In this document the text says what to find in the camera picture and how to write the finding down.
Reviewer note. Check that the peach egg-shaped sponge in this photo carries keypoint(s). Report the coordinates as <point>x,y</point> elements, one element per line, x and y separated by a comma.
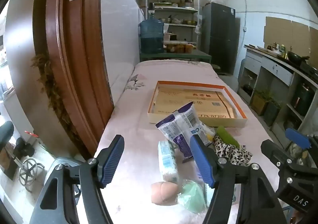
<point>164,193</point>

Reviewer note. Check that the brown wooden door frame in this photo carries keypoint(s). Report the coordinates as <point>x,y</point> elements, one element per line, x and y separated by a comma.
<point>74,52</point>

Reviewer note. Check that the dark green pot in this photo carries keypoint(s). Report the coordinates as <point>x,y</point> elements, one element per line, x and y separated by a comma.
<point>301,97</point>

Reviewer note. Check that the blue water jug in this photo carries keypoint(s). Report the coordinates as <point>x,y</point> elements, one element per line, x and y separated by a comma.
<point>151,35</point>

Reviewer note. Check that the row of brown jars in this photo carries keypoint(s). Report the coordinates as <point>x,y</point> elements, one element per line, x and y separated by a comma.
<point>178,47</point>

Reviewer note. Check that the potted plant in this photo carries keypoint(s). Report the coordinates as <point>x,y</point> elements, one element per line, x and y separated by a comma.
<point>259,102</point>
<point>272,113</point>

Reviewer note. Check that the cardboard box with orange rim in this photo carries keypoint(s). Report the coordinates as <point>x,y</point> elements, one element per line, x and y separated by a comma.
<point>188,97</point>

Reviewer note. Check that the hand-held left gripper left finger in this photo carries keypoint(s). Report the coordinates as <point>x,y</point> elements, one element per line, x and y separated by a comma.
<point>113,159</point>

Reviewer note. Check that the dried plant garland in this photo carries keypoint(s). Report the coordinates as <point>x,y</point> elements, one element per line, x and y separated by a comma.
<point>49,82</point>

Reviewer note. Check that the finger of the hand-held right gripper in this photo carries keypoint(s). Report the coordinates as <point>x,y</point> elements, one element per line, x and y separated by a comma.
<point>297,137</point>
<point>273,152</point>

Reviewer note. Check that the black wok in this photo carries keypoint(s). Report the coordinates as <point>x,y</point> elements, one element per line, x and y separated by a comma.
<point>295,57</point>

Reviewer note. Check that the green low table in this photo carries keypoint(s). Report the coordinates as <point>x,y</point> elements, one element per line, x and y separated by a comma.
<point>198,55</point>

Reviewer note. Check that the white kitchen counter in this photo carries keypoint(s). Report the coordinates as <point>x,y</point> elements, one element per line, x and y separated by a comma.
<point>275,66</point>

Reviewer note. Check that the purple and white plastic packet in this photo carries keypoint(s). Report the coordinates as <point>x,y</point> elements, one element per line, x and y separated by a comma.
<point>178,124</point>

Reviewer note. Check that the mint green sponge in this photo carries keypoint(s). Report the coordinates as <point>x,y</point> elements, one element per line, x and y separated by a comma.
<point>192,198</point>

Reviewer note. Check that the row of condiment bottles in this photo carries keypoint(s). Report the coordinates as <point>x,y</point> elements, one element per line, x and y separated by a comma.
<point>278,49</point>

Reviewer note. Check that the yellow and white plastic packet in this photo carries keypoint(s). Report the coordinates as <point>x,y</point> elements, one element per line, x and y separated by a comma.
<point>202,131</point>

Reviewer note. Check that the small round stool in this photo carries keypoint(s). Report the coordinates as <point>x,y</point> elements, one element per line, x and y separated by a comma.
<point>216,67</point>

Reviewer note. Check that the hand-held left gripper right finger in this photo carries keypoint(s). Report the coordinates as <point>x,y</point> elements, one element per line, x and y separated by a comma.
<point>202,162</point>

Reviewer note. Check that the green bar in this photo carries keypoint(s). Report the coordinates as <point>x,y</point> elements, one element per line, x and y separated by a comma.
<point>227,137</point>

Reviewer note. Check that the leopard print scrunchie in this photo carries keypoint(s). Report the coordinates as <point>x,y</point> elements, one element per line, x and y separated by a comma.
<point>232,152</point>

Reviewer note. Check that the cardboard sheet on wall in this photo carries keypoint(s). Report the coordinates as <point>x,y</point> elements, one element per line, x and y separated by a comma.
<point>285,32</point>

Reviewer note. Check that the dark refrigerator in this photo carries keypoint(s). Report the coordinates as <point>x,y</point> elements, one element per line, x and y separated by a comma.
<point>221,35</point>

